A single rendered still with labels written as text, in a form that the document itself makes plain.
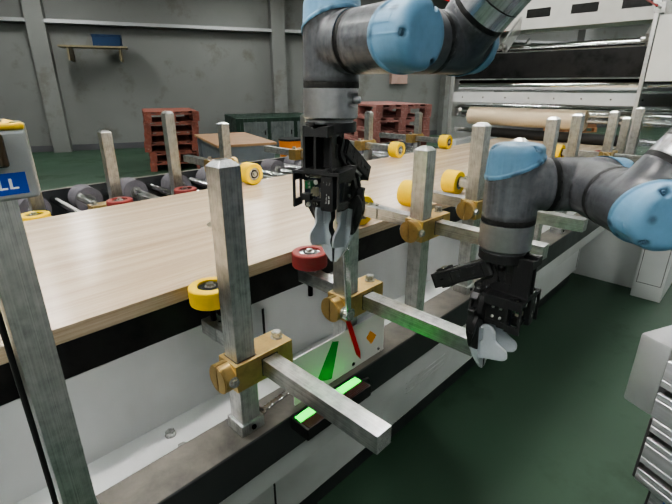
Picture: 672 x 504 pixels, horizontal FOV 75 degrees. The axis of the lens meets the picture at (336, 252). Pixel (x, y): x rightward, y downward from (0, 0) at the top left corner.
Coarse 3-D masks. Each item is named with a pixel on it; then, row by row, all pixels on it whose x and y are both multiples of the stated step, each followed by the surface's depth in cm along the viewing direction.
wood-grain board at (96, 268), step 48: (192, 192) 154; (288, 192) 154; (384, 192) 154; (48, 240) 106; (96, 240) 106; (144, 240) 106; (192, 240) 106; (288, 240) 106; (48, 288) 81; (96, 288) 81; (144, 288) 81; (0, 336) 66
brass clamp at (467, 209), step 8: (464, 200) 116; (472, 200) 115; (480, 200) 115; (456, 208) 116; (464, 208) 115; (472, 208) 113; (480, 208) 116; (464, 216) 115; (472, 216) 114; (480, 216) 117
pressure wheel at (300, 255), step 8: (296, 248) 99; (304, 248) 100; (312, 248) 100; (320, 248) 99; (296, 256) 95; (304, 256) 95; (312, 256) 95; (320, 256) 95; (296, 264) 96; (304, 264) 95; (312, 264) 95; (320, 264) 96; (312, 288) 101
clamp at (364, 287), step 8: (360, 280) 92; (376, 280) 92; (360, 288) 88; (368, 288) 88; (376, 288) 90; (328, 296) 87; (336, 296) 85; (344, 296) 85; (352, 296) 85; (360, 296) 87; (328, 304) 84; (336, 304) 83; (344, 304) 84; (352, 304) 85; (360, 304) 87; (328, 312) 85; (336, 312) 83; (360, 312) 88; (336, 320) 84; (344, 320) 85
